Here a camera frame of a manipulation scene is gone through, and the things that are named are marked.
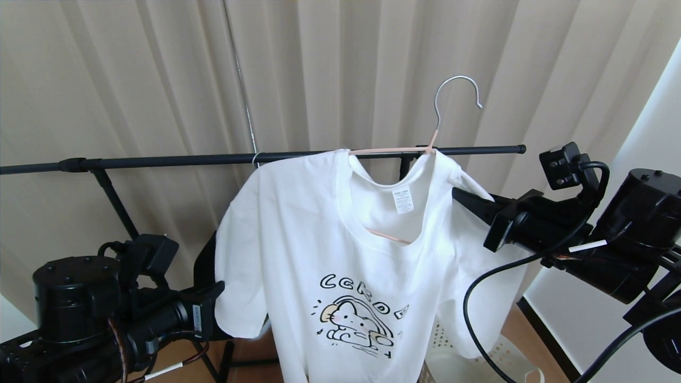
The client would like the white laundry basket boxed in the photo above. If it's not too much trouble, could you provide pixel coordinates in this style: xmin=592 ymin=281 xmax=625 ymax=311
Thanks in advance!
xmin=423 ymin=319 xmax=546 ymax=383

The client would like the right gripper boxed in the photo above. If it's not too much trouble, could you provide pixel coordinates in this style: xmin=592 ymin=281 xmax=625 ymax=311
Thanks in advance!
xmin=483 ymin=189 xmax=594 ymax=254

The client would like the white garment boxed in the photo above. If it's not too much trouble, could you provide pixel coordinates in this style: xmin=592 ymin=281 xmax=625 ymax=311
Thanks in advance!
xmin=214 ymin=148 xmax=528 ymax=383

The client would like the black garment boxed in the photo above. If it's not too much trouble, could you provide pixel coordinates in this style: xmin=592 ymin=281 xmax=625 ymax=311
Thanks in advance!
xmin=193 ymin=231 xmax=237 ymax=342

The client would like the beige curtain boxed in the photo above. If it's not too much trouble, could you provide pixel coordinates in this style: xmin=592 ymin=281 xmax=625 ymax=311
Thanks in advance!
xmin=0 ymin=0 xmax=681 ymax=320

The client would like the black clothes rack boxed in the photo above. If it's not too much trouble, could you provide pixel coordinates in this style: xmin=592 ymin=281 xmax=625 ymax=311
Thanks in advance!
xmin=0 ymin=144 xmax=527 ymax=383

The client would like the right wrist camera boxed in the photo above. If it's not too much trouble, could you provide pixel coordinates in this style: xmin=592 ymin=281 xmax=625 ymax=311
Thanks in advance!
xmin=539 ymin=141 xmax=602 ymax=203

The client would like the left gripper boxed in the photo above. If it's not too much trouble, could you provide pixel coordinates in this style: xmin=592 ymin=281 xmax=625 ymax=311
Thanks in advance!
xmin=127 ymin=280 xmax=226 ymax=354

